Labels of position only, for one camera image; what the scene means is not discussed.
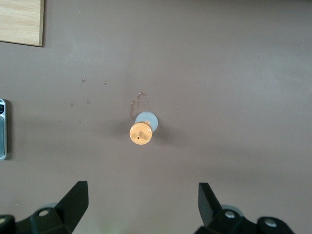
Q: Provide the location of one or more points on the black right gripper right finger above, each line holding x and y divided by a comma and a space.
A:
209, 209

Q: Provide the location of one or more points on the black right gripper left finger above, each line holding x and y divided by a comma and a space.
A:
68, 209

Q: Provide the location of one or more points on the translucent sauce bottle orange cap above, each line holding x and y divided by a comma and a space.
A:
141, 134

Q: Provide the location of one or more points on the silver digital kitchen scale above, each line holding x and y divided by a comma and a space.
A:
2, 131

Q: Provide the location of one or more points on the brown table cover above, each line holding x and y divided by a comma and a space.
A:
219, 73

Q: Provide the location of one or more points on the wooden cutting board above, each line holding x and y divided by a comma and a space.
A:
19, 22

